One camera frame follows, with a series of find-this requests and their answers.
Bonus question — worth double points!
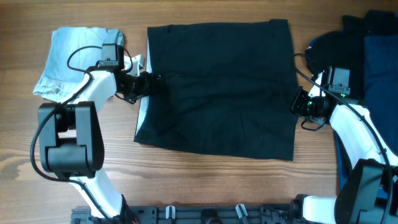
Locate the black shorts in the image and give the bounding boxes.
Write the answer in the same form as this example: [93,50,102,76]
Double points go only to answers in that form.
[134,19,300,161]

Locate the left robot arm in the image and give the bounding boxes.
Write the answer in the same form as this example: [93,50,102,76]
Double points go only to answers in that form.
[30,44,158,223]

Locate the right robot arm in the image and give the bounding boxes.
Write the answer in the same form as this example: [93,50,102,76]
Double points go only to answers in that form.
[292,67,397,223]

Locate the blue garment under pile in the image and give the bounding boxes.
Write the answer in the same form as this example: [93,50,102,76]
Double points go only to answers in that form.
[309,30,398,200]

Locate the dark navy folded garment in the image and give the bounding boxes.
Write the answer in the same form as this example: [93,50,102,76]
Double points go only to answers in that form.
[305,10,397,100]

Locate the folded light blue jeans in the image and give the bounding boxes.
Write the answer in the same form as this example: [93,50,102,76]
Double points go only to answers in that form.
[33,27,124,101]

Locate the right black cable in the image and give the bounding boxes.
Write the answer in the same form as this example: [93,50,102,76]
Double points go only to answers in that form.
[293,52,394,224]

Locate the black cable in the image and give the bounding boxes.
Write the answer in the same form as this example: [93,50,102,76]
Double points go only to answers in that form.
[29,45,134,224]
[293,52,394,224]

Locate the left black cable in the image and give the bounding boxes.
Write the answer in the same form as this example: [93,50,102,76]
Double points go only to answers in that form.
[29,45,134,224]

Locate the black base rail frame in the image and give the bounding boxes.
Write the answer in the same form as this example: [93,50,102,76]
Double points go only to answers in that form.
[70,204,309,224]

